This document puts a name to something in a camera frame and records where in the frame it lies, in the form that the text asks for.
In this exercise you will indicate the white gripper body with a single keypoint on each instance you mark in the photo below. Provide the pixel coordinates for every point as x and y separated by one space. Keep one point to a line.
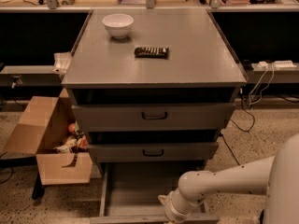
171 207

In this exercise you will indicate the grey bottom drawer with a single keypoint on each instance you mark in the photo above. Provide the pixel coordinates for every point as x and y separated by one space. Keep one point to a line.
134 193

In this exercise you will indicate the grey drawer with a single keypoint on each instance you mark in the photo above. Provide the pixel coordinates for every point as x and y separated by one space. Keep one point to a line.
158 117
134 193
153 152

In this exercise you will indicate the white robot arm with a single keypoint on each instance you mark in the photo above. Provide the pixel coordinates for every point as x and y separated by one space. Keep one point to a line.
276 177

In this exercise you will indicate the grey middle drawer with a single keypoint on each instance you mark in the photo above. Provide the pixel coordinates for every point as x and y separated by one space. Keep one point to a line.
153 152

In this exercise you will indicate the grey top drawer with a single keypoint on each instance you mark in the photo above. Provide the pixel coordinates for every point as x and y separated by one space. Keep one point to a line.
158 117

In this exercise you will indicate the grey drawer cabinet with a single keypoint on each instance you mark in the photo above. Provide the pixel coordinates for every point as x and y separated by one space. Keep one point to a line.
199 70

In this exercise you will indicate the orange toy fruit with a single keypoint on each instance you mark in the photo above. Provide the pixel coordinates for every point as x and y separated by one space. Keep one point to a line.
71 127

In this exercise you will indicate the open cardboard box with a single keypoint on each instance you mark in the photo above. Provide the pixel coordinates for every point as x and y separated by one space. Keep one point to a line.
43 126

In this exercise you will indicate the dark chocolate bar wrapper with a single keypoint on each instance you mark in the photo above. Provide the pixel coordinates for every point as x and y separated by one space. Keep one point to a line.
151 52

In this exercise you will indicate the white power strip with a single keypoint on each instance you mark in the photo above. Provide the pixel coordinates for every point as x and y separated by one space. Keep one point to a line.
284 64

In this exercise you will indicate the white ceramic bowl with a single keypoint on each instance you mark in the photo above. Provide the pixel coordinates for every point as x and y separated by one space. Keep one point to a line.
118 25

